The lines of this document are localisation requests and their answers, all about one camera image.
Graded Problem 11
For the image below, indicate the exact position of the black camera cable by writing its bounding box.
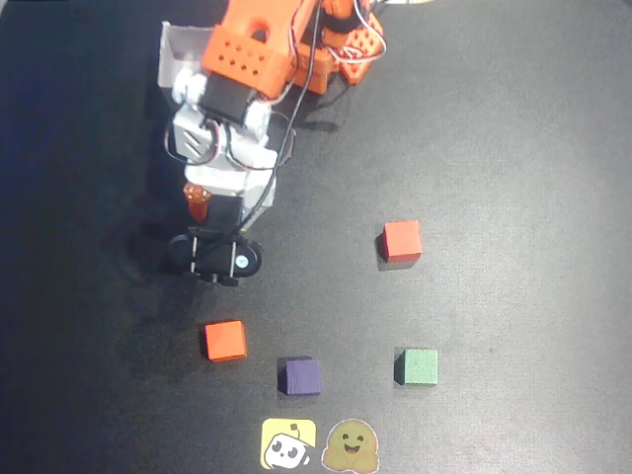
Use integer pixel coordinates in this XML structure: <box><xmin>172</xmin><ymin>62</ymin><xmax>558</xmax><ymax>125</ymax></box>
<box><xmin>235</xmin><ymin>0</ymin><xmax>327</xmax><ymax>234</ymax></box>

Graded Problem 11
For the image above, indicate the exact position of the orange wooden cube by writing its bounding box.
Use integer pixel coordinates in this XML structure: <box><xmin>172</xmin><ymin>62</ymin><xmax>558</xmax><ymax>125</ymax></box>
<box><xmin>202</xmin><ymin>320</ymin><xmax>248</xmax><ymax>362</ymax></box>

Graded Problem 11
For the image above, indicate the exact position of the red wooden cube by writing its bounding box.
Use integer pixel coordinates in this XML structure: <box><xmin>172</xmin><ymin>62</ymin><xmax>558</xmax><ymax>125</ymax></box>
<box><xmin>378</xmin><ymin>219</ymin><xmax>424</xmax><ymax>265</ymax></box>

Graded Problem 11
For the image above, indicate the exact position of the red white base servo cable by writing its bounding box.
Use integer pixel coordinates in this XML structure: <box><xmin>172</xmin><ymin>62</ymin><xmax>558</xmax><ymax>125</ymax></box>
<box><xmin>353</xmin><ymin>0</ymin><xmax>390</xmax><ymax>65</ymax></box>

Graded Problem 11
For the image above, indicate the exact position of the hugging face emoji sticker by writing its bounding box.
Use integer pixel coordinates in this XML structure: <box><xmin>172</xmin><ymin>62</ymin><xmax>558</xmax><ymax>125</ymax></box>
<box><xmin>321</xmin><ymin>418</ymin><xmax>381</xmax><ymax>473</ymax></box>

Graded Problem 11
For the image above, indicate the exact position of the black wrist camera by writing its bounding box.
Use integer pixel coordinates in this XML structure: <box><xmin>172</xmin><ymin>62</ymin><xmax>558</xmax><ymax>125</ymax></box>
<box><xmin>167</xmin><ymin>224</ymin><xmax>264</xmax><ymax>288</ymax></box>

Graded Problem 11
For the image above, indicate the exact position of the green wooden cube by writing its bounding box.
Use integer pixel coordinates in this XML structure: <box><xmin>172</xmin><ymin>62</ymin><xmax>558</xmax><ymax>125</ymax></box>
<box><xmin>393</xmin><ymin>348</ymin><xmax>439</xmax><ymax>387</ymax></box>

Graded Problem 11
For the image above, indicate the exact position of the white open cardboard box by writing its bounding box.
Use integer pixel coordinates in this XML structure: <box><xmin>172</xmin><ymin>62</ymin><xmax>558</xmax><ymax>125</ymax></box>
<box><xmin>157</xmin><ymin>20</ymin><xmax>218</xmax><ymax>89</ymax></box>

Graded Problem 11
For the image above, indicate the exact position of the yellow robot face sticker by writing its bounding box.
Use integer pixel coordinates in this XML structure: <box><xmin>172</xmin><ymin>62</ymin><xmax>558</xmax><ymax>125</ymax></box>
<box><xmin>260</xmin><ymin>418</ymin><xmax>318</xmax><ymax>471</ymax></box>

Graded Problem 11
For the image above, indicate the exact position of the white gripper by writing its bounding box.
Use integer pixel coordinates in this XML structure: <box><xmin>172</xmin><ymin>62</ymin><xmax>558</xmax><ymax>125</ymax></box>
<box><xmin>182</xmin><ymin>146</ymin><xmax>280</xmax><ymax>231</ymax></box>

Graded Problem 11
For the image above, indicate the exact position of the black table mat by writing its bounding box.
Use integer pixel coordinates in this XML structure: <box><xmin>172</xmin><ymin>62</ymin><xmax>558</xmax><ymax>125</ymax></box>
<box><xmin>0</xmin><ymin>0</ymin><xmax>632</xmax><ymax>474</ymax></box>

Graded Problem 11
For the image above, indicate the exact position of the purple wooden cube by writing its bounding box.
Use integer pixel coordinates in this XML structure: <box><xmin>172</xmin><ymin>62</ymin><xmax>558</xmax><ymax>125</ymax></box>
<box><xmin>276</xmin><ymin>355</ymin><xmax>323</xmax><ymax>397</ymax></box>

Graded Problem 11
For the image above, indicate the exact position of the red white wrist servo cable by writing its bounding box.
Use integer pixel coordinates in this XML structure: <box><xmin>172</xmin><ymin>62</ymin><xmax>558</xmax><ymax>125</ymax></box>
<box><xmin>164</xmin><ymin>117</ymin><xmax>248</xmax><ymax>170</ymax></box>

